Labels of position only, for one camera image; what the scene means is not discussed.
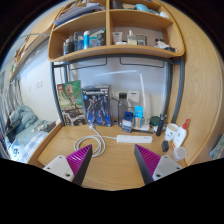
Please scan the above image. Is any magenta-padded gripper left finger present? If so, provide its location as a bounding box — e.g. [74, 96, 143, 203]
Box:
[43, 143, 94, 187]

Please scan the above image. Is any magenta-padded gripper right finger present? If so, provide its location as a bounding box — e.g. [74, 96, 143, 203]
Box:
[133, 143, 184, 185]

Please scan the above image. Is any black charger block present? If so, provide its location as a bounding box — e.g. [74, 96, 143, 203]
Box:
[161, 140, 170, 153]

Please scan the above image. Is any small clear plastic container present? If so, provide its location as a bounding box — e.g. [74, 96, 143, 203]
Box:
[172, 146, 189, 162]

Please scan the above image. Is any white printed cup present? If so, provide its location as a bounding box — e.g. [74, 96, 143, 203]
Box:
[164, 122, 180, 142]

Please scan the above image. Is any white power strip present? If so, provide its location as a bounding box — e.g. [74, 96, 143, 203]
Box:
[116, 134, 154, 144]

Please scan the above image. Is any white pump bottle red cap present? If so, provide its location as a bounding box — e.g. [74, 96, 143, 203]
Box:
[171, 118, 191, 150]

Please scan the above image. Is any black electric shaver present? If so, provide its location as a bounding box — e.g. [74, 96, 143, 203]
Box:
[155, 113, 168, 137]

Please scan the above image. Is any green round container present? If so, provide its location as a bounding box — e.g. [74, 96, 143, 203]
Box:
[148, 115, 161, 127]

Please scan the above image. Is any small blue open carton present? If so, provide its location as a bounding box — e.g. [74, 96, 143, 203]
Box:
[121, 110, 134, 134]

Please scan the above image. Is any light blue tall box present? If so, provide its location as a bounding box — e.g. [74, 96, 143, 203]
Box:
[133, 105, 144, 129]

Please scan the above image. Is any bed with bedding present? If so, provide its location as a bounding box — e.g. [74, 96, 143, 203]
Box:
[0, 79, 58, 164]

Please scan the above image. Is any green figure kit box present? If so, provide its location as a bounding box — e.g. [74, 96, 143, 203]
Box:
[56, 79, 86, 127]

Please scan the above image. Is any dark blue robot kit box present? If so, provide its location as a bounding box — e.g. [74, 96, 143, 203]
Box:
[81, 84, 113, 128]

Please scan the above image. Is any grey water bottle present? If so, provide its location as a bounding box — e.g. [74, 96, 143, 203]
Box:
[117, 92, 129, 127]

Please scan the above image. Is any white desk lamp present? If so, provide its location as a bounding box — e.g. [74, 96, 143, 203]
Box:
[94, 69, 151, 132]

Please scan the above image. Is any wooden shelf unit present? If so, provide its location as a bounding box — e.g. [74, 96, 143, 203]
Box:
[47, 0, 186, 63]

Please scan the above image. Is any white power cable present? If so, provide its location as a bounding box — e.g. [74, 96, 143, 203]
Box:
[73, 123, 118, 158]

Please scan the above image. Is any white wall socket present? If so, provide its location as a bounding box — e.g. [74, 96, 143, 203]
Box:
[127, 90, 140, 104]

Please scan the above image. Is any grey metal desk frame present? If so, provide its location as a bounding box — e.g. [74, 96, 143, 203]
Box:
[49, 54, 185, 126]

